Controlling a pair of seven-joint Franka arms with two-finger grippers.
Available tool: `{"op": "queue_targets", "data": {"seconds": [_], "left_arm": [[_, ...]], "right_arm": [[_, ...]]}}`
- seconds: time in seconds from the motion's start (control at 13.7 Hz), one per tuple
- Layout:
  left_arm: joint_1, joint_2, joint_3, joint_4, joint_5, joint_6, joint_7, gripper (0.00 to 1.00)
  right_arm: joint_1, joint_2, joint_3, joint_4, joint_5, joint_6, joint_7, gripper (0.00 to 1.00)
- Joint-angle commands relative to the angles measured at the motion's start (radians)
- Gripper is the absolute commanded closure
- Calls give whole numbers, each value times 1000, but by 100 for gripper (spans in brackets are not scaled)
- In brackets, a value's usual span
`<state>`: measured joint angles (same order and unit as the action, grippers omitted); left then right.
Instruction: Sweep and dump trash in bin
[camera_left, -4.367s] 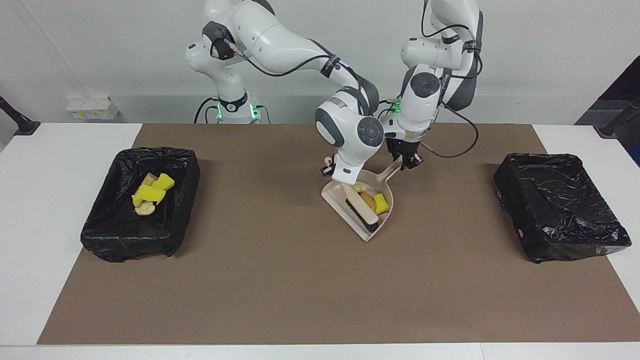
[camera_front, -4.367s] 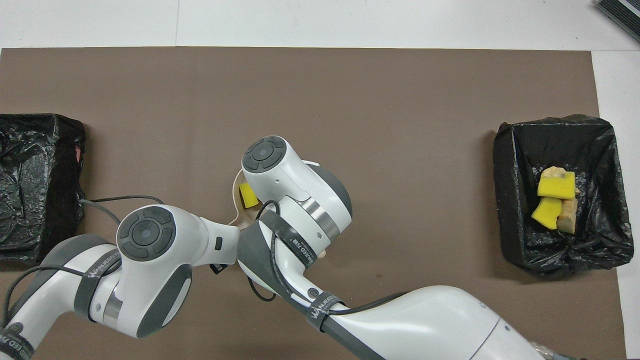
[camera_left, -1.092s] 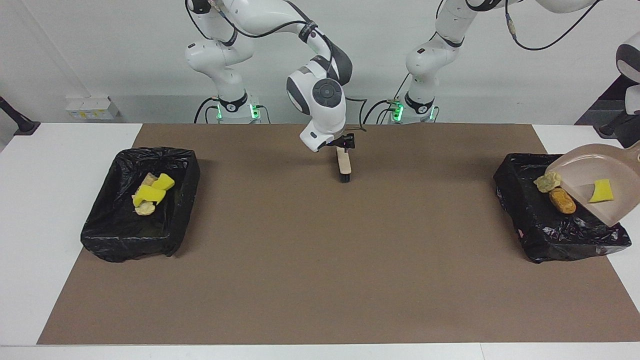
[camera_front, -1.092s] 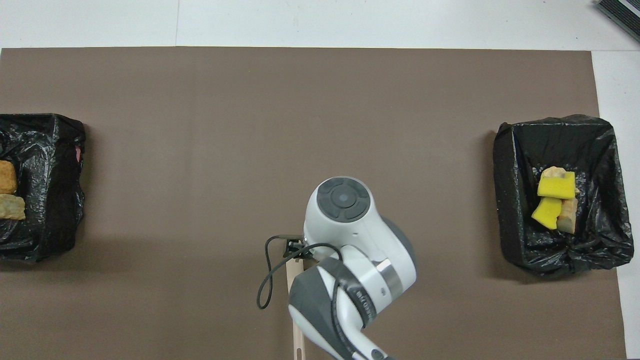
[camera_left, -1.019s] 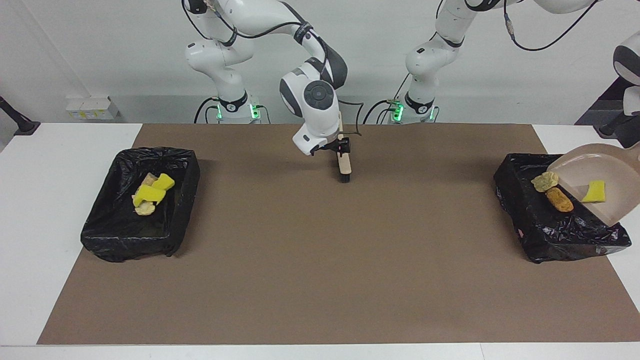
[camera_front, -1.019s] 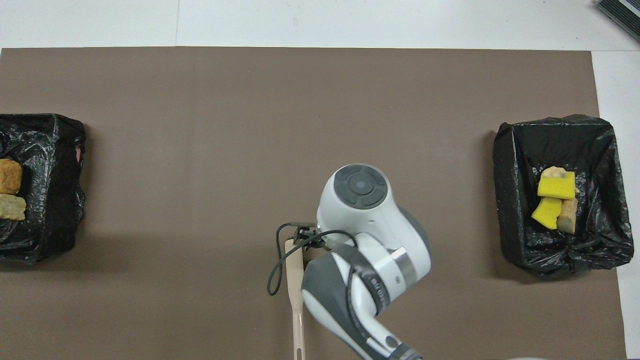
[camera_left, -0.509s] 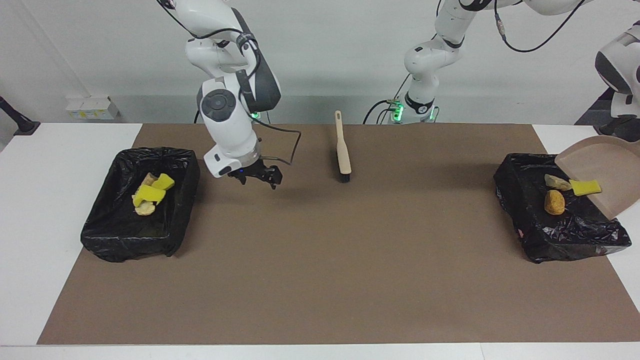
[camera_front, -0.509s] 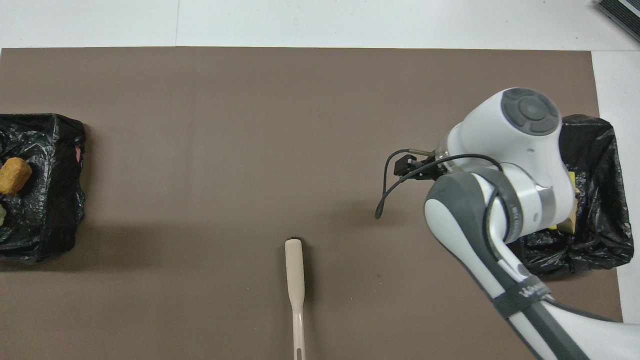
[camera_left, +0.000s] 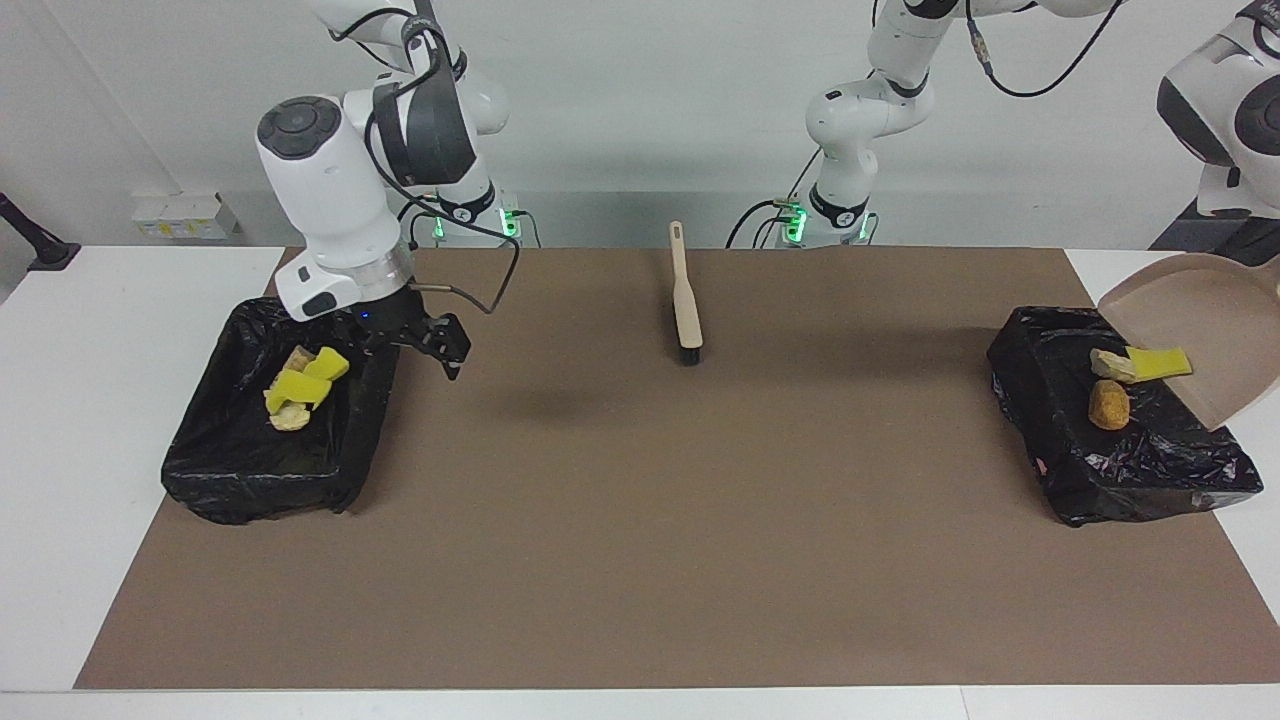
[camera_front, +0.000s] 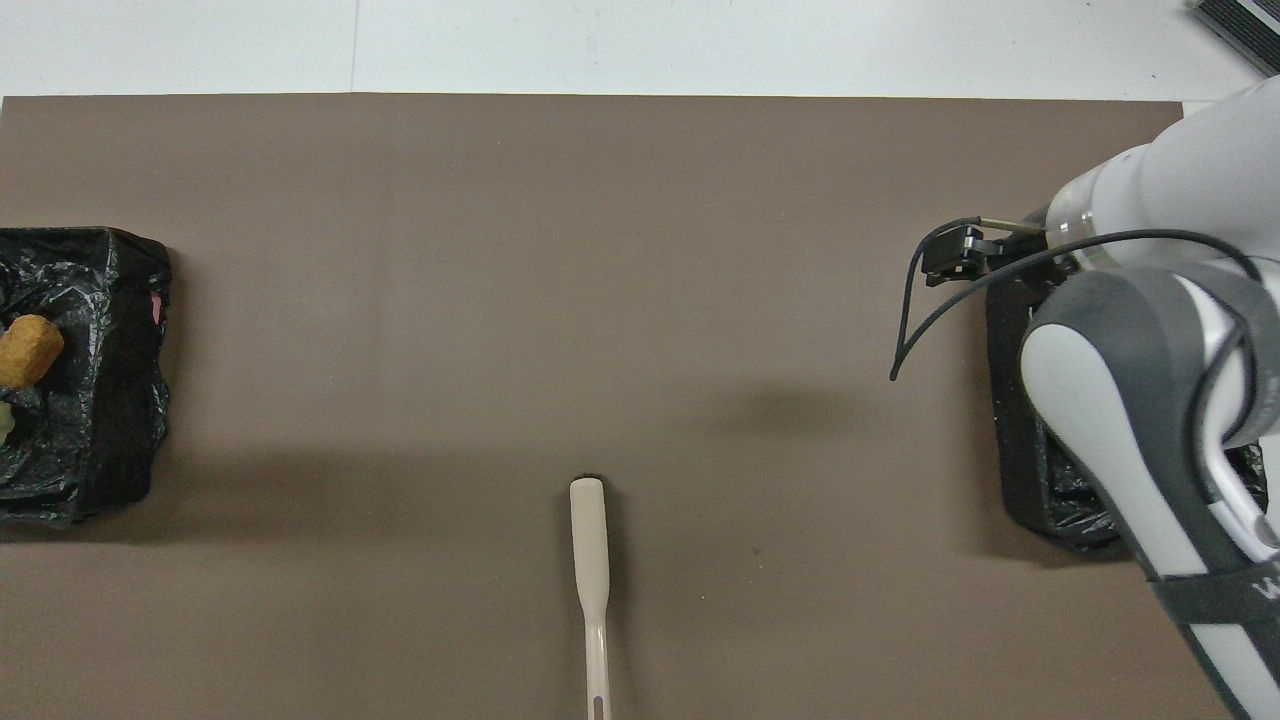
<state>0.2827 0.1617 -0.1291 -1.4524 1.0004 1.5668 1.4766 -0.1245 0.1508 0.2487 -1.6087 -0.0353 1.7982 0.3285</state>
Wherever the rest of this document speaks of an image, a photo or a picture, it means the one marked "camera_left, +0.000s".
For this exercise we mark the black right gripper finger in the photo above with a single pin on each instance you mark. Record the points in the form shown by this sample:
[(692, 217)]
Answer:
[(445, 343)]

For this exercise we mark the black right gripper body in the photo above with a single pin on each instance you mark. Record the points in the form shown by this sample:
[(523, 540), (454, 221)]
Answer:
[(385, 320)]

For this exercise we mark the yellow sponge scrap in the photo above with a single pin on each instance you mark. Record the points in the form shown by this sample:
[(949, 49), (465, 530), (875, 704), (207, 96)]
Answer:
[(298, 388), (327, 365), (1160, 362)]

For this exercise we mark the beige sponge scrap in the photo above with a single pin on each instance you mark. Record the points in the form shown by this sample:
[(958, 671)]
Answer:
[(1112, 365), (297, 356), (290, 418)]

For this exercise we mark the beige hand brush black bristles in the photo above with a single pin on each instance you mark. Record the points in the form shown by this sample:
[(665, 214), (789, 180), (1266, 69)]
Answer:
[(686, 305)]

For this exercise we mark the orange brown sponge lump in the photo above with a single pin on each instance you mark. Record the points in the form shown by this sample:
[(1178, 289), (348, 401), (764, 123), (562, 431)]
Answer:
[(1108, 404)]

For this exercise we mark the beige plastic dustpan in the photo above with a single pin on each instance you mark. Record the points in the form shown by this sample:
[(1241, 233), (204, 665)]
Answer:
[(1210, 330)]

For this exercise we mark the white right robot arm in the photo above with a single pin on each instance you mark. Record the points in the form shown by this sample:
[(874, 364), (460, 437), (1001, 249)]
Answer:
[(330, 190)]

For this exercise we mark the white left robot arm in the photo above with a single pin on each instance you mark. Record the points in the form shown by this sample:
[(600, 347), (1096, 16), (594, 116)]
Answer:
[(870, 100)]

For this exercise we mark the black bag lined bin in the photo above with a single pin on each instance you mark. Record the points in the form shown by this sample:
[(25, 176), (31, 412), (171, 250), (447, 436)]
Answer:
[(1120, 460), (230, 470)]

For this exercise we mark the brown paper table mat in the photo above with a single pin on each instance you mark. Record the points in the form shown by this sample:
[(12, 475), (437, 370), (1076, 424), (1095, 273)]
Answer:
[(700, 550)]

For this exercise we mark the black stand foot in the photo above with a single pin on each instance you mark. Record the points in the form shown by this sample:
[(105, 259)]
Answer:
[(45, 250)]

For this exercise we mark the dark furniture panel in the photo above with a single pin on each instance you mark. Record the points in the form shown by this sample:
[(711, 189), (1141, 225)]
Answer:
[(1230, 235)]

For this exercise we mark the white wall socket box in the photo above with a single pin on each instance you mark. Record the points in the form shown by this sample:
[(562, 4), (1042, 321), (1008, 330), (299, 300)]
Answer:
[(185, 215)]

